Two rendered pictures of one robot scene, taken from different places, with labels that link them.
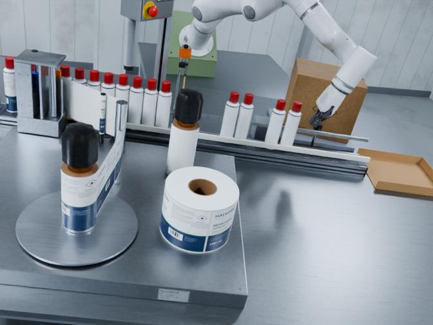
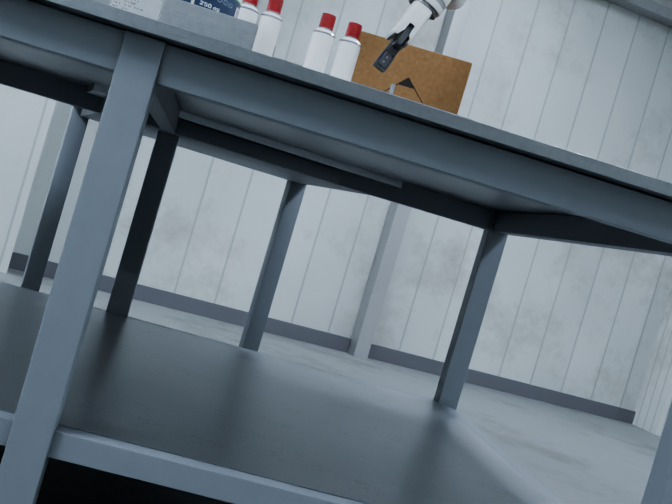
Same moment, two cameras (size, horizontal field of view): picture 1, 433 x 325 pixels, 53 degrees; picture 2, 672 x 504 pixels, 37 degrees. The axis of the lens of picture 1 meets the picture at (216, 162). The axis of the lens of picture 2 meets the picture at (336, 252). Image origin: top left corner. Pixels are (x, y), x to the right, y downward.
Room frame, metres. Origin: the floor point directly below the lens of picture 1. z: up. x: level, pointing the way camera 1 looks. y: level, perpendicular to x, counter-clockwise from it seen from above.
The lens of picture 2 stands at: (-0.77, -0.32, 0.61)
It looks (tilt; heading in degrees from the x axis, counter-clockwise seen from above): 1 degrees down; 359
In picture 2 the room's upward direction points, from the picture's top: 16 degrees clockwise
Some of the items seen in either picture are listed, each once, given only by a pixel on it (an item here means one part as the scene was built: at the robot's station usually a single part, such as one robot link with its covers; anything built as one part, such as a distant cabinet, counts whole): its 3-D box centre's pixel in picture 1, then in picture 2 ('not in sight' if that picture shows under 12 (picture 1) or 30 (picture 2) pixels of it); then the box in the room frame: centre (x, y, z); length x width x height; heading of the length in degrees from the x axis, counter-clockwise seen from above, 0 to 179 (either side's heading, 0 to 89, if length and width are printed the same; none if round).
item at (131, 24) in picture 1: (129, 41); not in sight; (1.58, 0.40, 1.18); 0.04 x 0.04 x 0.21
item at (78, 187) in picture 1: (79, 178); not in sight; (0.88, 0.33, 1.04); 0.09 x 0.09 x 0.29
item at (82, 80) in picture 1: (79, 95); not in sight; (1.46, 0.55, 0.98); 0.05 x 0.05 x 0.20
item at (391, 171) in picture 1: (400, 171); not in sight; (1.62, -0.76, 0.85); 0.30 x 0.26 x 0.04; 97
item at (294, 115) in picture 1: (291, 126); (343, 67); (1.56, -0.26, 0.98); 0.05 x 0.05 x 0.20
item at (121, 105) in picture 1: (120, 127); not in sight; (1.29, 0.34, 0.97); 0.05 x 0.05 x 0.19
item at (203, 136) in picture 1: (237, 140); not in sight; (1.50, -0.06, 0.90); 1.07 x 0.01 x 0.02; 97
